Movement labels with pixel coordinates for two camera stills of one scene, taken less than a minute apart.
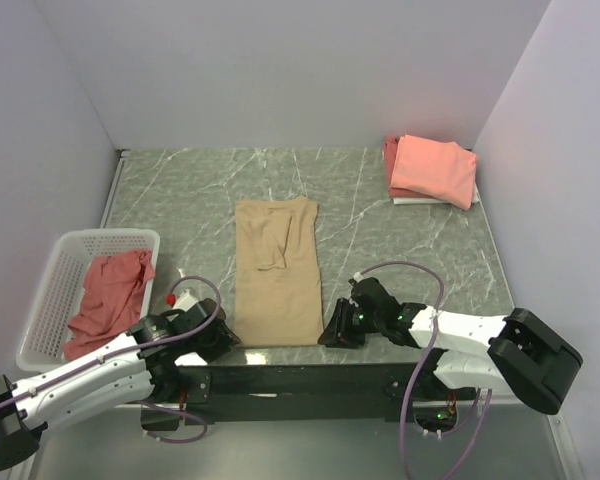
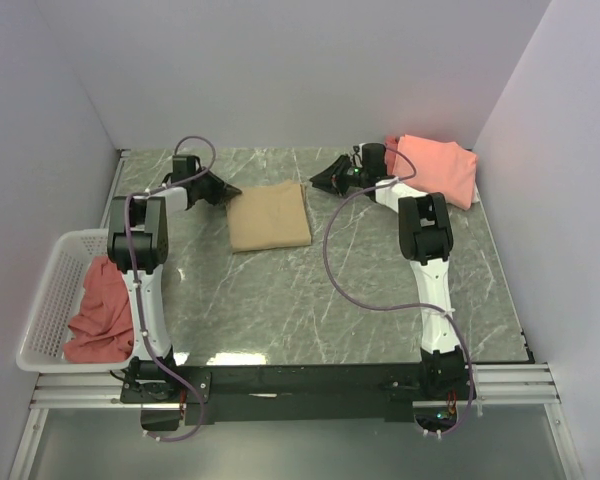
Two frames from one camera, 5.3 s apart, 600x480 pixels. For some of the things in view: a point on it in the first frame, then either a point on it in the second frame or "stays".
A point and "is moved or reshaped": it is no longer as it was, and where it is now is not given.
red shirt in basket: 114,287 stays
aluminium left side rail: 123,153 stays
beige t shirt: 277,275 is moved or reshaped
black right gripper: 338,334 to 331,178
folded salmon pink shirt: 439,170 stays
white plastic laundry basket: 62,293 stays
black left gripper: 223,336 to 222,192
